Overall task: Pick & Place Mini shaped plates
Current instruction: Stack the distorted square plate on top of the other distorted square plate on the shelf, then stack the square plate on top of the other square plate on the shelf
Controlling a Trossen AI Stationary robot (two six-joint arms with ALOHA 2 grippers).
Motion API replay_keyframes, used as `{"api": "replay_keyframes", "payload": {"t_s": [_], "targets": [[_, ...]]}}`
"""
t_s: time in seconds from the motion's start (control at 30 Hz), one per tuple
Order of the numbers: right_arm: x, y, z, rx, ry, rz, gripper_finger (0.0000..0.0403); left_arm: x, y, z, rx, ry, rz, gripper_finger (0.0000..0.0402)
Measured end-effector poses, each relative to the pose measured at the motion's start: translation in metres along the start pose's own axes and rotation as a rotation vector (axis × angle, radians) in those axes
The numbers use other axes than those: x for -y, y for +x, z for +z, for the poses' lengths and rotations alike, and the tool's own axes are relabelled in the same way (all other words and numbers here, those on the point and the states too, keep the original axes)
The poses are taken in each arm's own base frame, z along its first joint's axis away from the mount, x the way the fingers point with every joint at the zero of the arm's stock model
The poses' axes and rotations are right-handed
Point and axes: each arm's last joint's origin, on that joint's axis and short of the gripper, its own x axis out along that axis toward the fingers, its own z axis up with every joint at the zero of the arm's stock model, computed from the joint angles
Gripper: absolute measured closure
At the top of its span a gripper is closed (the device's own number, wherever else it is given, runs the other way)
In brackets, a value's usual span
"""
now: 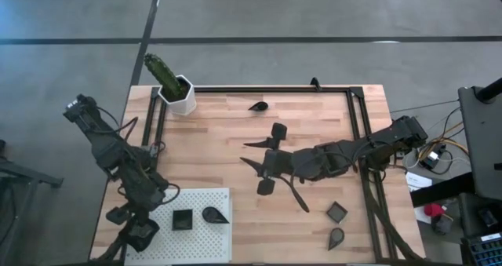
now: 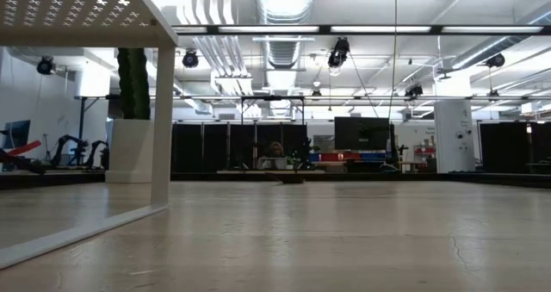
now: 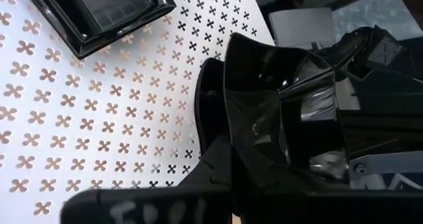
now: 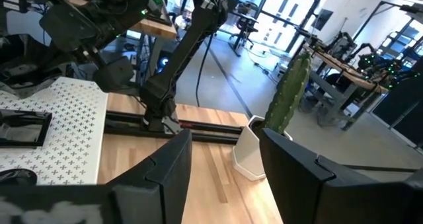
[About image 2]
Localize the black teardrop plate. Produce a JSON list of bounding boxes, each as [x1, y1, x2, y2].
[[263, 171, 319, 185]]

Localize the person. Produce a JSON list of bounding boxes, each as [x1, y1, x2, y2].
[[257, 140, 288, 171]]

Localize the small potted plant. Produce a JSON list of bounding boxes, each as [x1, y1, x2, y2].
[[286, 149, 305, 171]]

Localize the red and blue bench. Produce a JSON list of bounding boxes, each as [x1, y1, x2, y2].
[[307, 152, 388, 164]]

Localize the large black monitor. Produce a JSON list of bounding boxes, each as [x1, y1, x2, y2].
[[333, 115, 391, 152]]

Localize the black partition panels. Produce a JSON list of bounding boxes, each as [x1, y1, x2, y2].
[[170, 122, 309, 173], [479, 121, 551, 175]]

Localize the black overhead light bar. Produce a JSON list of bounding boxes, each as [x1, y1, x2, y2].
[[171, 23, 551, 37]]

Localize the white perforated riser shelf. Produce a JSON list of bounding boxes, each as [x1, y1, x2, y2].
[[0, 0, 180, 270]]

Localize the white hexagonal pot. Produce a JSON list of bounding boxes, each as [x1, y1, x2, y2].
[[104, 118, 155, 184]]

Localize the green cactus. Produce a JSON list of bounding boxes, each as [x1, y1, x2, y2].
[[116, 47, 152, 121]]

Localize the white square column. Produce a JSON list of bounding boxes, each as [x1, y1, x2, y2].
[[433, 100, 476, 174]]

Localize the red bar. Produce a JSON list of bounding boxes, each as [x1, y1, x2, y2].
[[6, 140, 43, 158]]

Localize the silver ceiling duct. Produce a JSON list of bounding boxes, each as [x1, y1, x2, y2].
[[254, 0, 316, 71]]

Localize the black aluminium table frame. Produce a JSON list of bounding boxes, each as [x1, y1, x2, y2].
[[0, 171, 551, 189]]

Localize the wall monitor screen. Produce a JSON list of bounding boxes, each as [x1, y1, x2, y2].
[[2, 119, 32, 150]]

